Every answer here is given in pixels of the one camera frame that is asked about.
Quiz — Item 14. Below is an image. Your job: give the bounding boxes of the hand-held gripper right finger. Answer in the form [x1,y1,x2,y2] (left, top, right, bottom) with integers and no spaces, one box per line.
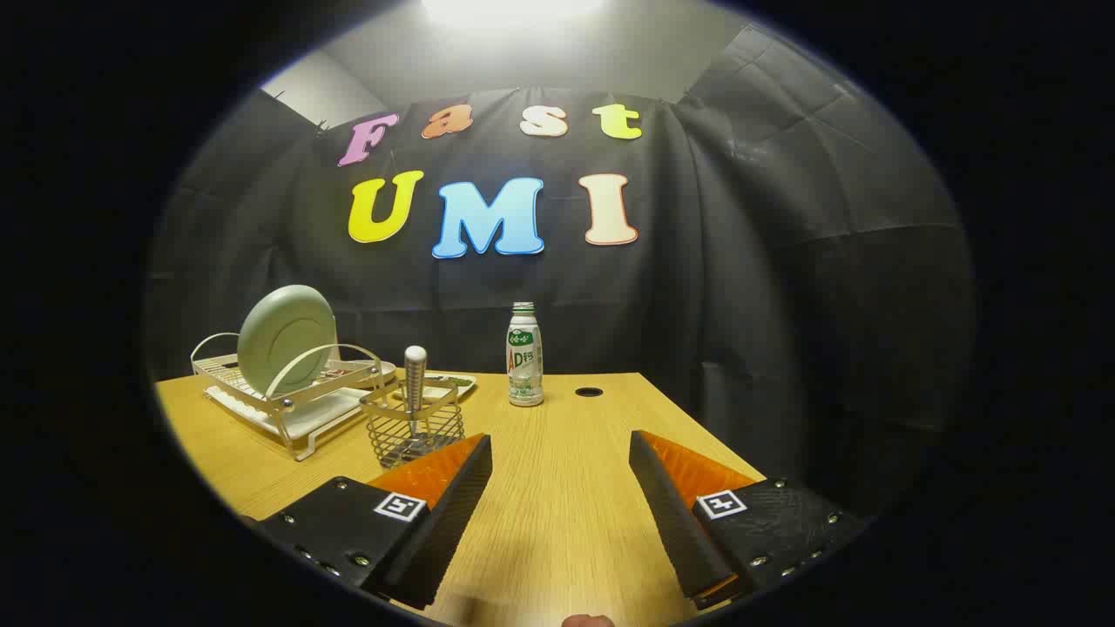
[629,429,872,610]

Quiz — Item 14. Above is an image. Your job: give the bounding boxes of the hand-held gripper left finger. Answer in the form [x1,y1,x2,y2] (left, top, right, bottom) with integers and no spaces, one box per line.
[247,433,494,612]

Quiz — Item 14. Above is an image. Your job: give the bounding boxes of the metal wire basket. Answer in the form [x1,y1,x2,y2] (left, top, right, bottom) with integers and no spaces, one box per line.
[360,376,465,469]

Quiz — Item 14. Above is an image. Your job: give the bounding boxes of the spoon with checked handle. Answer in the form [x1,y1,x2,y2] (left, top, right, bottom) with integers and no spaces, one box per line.
[403,346,429,436]

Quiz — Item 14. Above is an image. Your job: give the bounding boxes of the white wire dish rack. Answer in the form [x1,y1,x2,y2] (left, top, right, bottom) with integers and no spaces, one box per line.
[190,331,397,461]

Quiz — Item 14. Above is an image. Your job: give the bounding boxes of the pale green plate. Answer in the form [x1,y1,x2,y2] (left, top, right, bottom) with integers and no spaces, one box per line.
[237,285,339,400]

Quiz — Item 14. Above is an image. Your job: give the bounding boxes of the white divided tray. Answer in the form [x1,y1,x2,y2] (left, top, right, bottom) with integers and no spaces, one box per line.
[396,372,477,401]

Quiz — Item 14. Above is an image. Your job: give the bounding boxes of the white drain tray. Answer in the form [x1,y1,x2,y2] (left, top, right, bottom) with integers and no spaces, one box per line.
[205,383,375,442]

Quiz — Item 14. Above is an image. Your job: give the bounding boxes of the white drink bottle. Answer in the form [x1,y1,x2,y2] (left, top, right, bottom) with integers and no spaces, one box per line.
[506,301,545,408]

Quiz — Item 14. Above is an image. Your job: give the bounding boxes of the black backdrop cloth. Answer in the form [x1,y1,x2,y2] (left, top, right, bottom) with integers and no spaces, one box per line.
[144,22,976,523]

